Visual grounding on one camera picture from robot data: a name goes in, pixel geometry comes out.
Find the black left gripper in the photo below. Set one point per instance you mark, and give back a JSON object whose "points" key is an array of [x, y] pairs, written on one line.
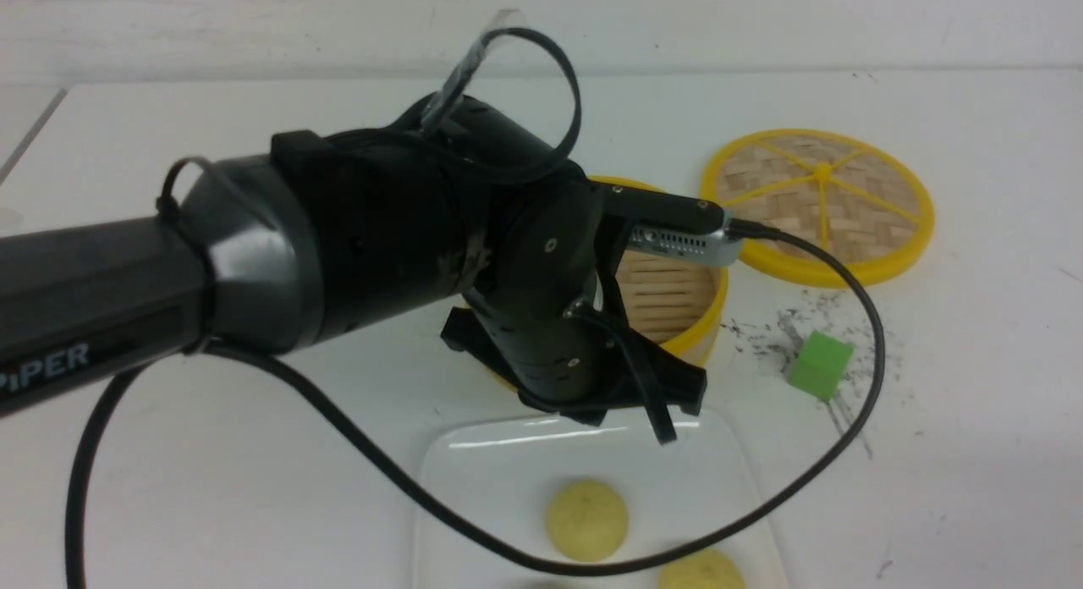
{"points": [[545, 316]]}

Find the yellow steamed bun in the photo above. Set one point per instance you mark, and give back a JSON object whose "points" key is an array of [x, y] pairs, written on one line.
{"points": [[587, 521], [708, 568]]}

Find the yellow-rimmed bamboo steamer lid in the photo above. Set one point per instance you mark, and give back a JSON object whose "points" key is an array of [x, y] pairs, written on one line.
{"points": [[843, 195]]}

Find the yellow-rimmed bamboo steamer basket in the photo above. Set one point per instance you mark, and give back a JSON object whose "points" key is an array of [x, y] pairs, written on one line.
{"points": [[673, 303]]}

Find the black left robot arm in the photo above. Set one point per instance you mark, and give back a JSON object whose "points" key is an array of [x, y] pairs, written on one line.
{"points": [[325, 235]]}

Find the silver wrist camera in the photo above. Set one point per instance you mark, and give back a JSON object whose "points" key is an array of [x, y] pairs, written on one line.
{"points": [[664, 225]]}

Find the green cube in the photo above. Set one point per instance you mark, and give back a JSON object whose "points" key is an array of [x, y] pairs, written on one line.
{"points": [[820, 365]]}

